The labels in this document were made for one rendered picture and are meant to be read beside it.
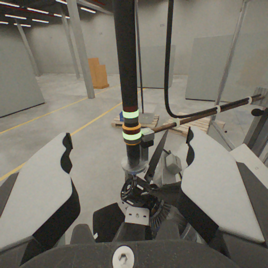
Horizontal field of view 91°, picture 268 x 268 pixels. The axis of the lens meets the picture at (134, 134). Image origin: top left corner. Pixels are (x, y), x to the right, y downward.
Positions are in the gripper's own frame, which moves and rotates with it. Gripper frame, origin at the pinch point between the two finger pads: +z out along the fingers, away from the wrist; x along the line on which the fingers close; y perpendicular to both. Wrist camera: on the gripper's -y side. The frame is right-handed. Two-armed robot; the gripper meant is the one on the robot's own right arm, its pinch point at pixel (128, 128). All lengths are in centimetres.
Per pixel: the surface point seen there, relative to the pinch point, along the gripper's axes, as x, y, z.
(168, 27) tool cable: 7.6, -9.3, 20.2
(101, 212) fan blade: -18, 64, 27
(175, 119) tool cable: 12.0, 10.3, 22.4
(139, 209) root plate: 1, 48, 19
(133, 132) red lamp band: 0.3, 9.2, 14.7
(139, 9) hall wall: 87, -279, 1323
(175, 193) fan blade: 10.6, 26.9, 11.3
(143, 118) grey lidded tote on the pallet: 25, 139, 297
